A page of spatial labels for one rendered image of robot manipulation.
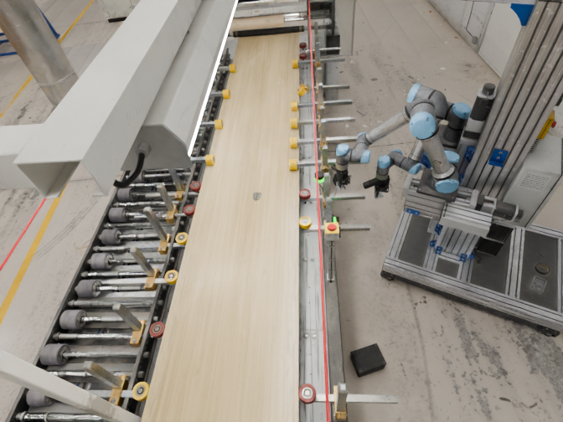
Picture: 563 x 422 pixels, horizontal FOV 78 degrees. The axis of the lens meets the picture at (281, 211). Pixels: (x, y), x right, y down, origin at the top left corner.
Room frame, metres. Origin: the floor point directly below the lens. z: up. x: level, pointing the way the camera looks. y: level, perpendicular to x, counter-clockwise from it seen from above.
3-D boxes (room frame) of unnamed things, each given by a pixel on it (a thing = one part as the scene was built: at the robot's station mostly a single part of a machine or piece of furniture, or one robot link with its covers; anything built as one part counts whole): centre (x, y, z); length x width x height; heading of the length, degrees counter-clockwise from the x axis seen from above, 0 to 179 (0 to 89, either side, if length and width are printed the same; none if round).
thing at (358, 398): (0.37, -0.19, 0.80); 0.44 x 0.03 x 0.04; 82
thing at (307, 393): (0.40, 0.00, 0.85); 0.08 x 0.08 x 0.11
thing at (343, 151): (1.52, -0.40, 1.31); 0.09 x 0.08 x 0.11; 68
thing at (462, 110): (1.85, -1.25, 1.21); 0.13 x 0.12 x 0.14; 37
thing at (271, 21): (4.23, -0.15, 1.05); 1.43 x 0.12 x 0.12; 82
